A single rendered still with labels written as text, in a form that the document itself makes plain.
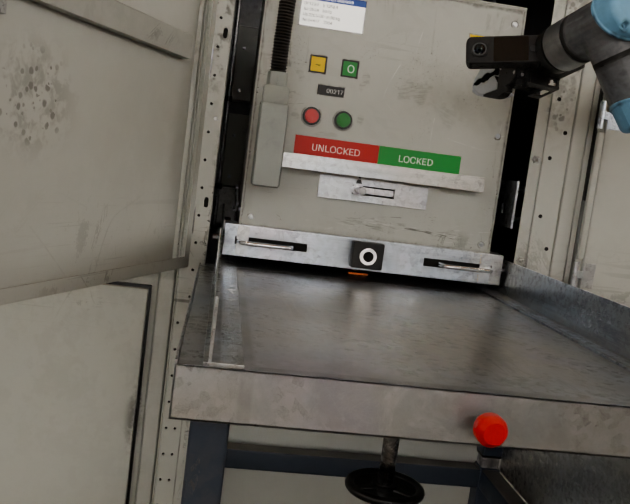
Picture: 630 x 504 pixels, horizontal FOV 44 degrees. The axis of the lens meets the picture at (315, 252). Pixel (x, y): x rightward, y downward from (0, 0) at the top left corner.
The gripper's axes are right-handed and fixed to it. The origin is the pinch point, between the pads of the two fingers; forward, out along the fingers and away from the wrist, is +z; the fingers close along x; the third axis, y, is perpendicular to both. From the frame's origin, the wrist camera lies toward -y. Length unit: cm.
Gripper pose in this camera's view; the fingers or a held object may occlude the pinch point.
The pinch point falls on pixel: (474, 86)
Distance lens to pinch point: 142.4
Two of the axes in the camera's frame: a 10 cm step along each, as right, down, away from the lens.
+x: 0.8, -9.8, 1.6
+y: 9.2, 1.3, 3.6
